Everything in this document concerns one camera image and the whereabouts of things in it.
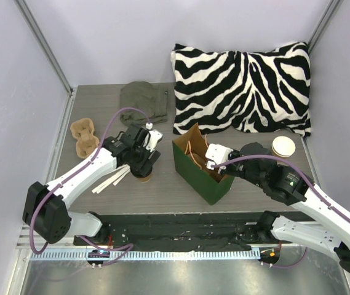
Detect green paper gift bag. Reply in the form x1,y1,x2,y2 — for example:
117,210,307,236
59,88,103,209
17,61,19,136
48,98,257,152
172,124,234,205

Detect brown paper cups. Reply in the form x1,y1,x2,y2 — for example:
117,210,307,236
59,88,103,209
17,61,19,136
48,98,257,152
271,136,296,159

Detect brown pulp cup carrier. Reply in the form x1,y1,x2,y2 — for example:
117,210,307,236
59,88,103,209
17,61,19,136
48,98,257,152
70,118,100,159

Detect brown paper coffee cup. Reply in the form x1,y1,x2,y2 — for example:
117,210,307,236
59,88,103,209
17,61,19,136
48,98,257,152
137,173,153,183

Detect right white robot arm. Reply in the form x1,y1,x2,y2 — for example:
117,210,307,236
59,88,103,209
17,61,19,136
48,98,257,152
205,142,350,273

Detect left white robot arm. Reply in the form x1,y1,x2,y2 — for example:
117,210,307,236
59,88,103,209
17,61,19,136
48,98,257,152
22,123,163,245

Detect white paper straw upper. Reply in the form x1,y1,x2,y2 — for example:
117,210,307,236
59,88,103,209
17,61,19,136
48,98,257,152
113,170,130,186

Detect white paper straw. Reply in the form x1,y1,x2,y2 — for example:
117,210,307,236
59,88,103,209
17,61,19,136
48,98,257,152
92,172,124,194
100,165,129,189
113,170,130,186

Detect white paper straw middle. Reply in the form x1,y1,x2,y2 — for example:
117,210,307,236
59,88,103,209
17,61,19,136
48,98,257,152
100,165,129,189

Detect white paper straw lower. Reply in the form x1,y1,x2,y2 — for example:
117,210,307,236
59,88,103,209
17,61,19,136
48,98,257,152
92,172,124,194

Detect olive green folded cloth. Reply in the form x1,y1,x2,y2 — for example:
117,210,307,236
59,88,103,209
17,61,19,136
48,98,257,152
119,81,168,124

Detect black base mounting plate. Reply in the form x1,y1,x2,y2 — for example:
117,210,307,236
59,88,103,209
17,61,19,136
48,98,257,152
87,211,279,252

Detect zebra print pillow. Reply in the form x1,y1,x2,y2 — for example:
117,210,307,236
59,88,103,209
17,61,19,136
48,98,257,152
170,41,311,137

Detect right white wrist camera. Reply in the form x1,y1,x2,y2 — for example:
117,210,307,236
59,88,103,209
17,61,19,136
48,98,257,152
205,143,233,170

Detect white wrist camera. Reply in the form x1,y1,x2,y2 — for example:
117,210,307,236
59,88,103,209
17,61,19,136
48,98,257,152
205,143,233,170
143,122,163,152

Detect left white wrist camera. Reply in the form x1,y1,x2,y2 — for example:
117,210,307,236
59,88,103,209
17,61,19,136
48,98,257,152
143,122,163,152

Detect aluminium front rail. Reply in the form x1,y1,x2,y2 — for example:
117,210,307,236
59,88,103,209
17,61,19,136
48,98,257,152
16,221,350,262

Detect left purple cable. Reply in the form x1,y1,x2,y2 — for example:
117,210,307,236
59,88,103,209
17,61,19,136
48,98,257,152
29,107,154,266

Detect purple cable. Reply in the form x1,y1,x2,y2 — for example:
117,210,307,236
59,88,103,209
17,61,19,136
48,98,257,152
29,107,154,266
210,154,350,270

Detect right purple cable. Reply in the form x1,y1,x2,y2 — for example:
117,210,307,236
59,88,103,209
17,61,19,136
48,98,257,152
210,154,350,270

